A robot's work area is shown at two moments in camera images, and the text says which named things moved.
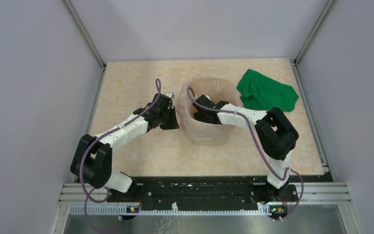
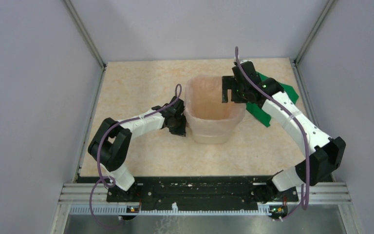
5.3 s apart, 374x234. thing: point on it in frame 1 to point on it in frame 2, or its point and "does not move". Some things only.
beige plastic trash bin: (206, 134) does not move
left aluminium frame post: (76, 18) does not move
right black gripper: (199, 116) to (229, 82)
